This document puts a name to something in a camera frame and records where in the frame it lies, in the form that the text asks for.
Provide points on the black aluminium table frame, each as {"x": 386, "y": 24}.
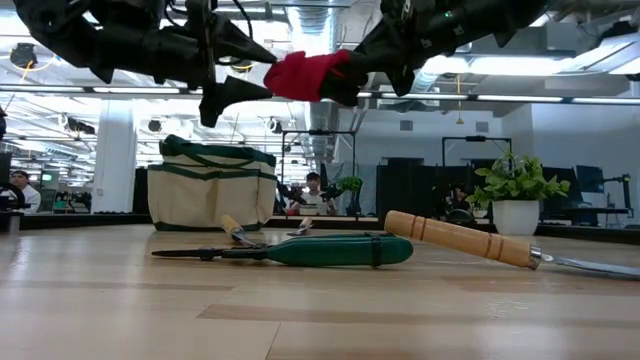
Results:
{"x": 75, "y": 221}

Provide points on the cream green-trimmed gardening bag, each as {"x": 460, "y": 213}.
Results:
{"x": 205, "y": 200}

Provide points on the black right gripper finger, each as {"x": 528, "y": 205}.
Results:
{"x": 350, "y": 89}
{"x": 367, "y": 62}

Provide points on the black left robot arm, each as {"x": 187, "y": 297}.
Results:
{"x": 85, "y": 35}

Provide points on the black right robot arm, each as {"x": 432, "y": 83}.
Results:
{"x": 500, "y": 15}

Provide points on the green plant in white pot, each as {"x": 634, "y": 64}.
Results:
{"x": 515, "y": 217}

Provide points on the silver ceiling duct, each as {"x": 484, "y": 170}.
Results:
{"x": 320, "y": 125}

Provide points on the small green background plant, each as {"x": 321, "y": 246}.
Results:
{"x": 350, "y": 184}

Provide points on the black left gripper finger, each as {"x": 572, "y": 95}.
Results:
{"x": 235, "y": 47}
{"x": 235, "y": 92}

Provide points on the person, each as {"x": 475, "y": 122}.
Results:
{"x": 27, "y": 195}
{"x": 314, "y": 197}

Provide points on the red gardening glove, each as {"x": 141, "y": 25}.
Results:
{"x": 300, "y": 75}

